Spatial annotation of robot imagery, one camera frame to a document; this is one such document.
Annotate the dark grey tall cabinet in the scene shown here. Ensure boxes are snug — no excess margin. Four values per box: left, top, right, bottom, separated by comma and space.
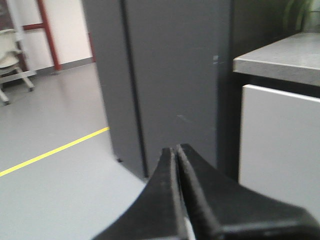
83, 0, 233, 178

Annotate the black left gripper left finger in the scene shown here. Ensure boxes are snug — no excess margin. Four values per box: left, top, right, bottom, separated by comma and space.
95, 148, 187, 240

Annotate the red metal frame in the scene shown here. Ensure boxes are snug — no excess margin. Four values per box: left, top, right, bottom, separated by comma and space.
22, 0, 62, 72

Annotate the white base cabinet drawer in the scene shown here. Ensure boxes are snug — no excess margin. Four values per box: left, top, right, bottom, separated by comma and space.
239, 84, 320, 217

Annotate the green potted plant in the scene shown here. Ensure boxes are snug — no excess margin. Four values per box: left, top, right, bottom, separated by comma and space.
282, 0, 320, 33

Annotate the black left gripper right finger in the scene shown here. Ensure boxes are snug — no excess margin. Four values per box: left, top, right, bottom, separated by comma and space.
177, 143, 320, 240

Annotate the white office chair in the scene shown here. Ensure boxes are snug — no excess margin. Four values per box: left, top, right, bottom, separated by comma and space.
0, 28, 35, 92

